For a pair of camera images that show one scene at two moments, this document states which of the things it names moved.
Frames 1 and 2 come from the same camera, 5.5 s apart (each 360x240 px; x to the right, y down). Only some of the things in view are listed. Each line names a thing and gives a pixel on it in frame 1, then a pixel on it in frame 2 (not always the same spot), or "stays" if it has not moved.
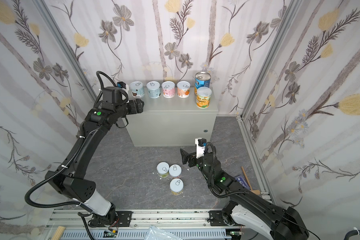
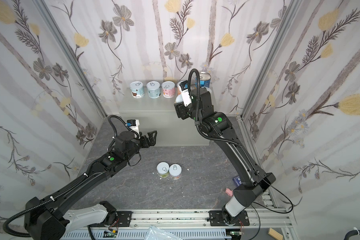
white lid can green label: [163, 168] stays
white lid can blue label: [137, 89] stays
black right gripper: [192, 160] → [180, 110]
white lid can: [176, 186] → [179, 98]
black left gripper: [135, 106] → [145, 140]
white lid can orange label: [183, 89] stays
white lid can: [168, 89] stays
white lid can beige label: [175, 171] stays
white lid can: [154, 89] stays
